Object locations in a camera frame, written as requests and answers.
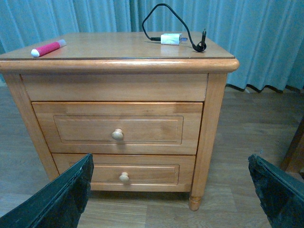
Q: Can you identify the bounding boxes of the dark wooden furniture piece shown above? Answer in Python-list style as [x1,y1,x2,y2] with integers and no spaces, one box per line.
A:
[280,117,304,176]

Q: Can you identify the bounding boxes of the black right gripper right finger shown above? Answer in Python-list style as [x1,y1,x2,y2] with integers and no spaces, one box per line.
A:
[248,154,304,228]

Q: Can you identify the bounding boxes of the grey-blue curtain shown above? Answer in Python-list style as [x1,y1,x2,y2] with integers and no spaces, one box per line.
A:
[0,0,304,90]

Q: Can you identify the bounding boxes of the wooden nightstand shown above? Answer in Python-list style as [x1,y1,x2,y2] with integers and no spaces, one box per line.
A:
[0,32,239,211]

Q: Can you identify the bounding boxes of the white USB charger block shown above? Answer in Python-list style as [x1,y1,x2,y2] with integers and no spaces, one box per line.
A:
[161,33,183,45]

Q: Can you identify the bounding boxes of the wooden drawer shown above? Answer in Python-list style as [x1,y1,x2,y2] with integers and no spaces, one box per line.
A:
[32,102,203,155]
[51,153,196,192]

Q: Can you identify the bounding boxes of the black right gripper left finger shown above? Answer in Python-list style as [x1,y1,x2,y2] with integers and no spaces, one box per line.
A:
[0,153,94,228]

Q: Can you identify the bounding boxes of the pink marker with clear cap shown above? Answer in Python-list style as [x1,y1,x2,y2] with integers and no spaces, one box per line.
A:
[31,39,67,57]

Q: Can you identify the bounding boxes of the black USB cable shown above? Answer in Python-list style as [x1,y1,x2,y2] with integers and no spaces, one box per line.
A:
[142,3,208,53]

